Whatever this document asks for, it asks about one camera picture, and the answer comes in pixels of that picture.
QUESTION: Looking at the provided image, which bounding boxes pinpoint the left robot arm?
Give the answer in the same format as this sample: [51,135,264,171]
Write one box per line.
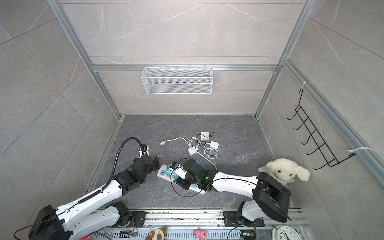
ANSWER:
[27,137,160,240]

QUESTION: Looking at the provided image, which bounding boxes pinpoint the white wire mesh basket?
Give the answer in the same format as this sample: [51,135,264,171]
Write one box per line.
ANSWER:
[141,67,214,95]

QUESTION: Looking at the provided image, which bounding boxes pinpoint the white plush dog toy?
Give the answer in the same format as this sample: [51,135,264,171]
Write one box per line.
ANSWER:
[258,159,311,186]

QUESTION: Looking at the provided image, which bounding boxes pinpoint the white charger with black cable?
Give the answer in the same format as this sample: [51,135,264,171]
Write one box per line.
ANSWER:
[200,132,210,141]

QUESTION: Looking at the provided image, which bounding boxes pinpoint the brown white plush toy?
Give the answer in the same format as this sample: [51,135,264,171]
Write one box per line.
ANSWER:
[145,227,167,240]

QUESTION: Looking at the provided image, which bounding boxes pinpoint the white power strip cord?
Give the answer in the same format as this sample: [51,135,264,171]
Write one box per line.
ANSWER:
[160,137,218,171]

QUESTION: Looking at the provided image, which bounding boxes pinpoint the black wall hook rack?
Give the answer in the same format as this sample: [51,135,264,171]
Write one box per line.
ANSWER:
[287,89,356,171]

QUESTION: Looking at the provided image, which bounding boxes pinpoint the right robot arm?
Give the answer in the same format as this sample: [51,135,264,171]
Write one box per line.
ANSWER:
[170,159,291,226]

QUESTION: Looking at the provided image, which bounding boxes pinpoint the white charger cube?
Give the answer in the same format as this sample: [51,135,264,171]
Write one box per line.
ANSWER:
[188,147,198,156]

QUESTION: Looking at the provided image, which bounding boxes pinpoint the white multicolour power strip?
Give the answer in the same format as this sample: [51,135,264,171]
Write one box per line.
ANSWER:
[157,163,207,195]

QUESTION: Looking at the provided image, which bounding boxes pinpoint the white alarm clock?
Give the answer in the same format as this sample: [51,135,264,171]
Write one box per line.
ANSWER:
[272,226,302,240]

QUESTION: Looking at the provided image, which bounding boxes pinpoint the pink plush toy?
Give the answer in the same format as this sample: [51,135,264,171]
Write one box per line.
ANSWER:
[194,228,208,240]

